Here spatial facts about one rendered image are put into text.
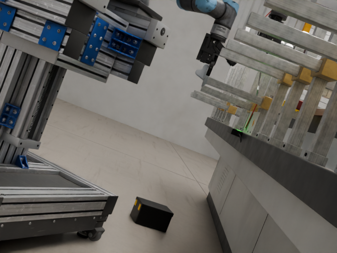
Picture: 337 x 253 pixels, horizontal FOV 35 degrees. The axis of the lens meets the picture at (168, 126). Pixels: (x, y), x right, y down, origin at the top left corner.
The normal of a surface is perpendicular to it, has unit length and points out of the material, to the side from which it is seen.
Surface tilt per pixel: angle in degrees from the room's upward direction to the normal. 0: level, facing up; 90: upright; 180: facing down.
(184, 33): 90
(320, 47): 90
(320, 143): 90
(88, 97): 90
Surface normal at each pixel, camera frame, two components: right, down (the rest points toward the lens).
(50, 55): -0.40, -0.11
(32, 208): 0.84, 0.35
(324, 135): -0.02, 0.04
